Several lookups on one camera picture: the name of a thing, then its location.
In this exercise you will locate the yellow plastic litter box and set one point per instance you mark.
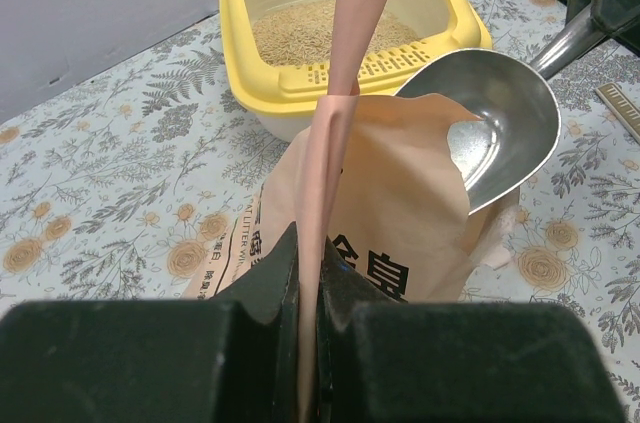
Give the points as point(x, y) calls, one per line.
point(277, 51)

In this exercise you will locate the silver metal scoop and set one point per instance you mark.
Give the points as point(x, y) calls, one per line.
point(519, 123)

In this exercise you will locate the pink cat litter bag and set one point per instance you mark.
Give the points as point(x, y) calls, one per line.
point(374, 175)

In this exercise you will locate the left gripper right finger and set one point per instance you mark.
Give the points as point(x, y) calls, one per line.
point(385, 361)

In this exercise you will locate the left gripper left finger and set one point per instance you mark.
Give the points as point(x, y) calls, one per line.
point(229, 358)

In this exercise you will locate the gold brown bookmark strip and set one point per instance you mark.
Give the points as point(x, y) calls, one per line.
point(622, 107)

